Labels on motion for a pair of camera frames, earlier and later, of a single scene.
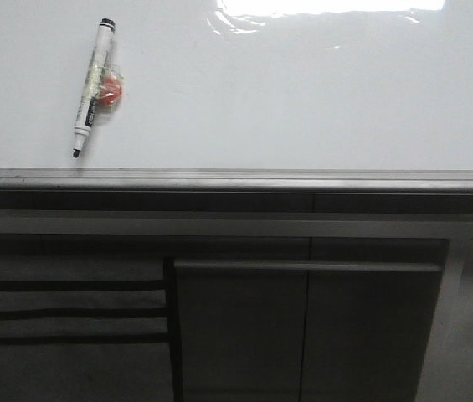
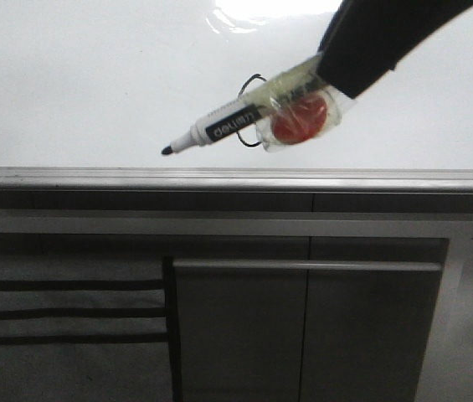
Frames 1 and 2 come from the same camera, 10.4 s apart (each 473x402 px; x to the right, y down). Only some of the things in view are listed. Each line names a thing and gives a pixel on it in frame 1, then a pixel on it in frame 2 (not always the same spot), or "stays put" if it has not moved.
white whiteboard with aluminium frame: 240,96 stays put
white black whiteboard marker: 94,83 -> 245,110
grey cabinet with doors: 303,319 stays put
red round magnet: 110,91 -> 299,120
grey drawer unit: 68,328 stays put
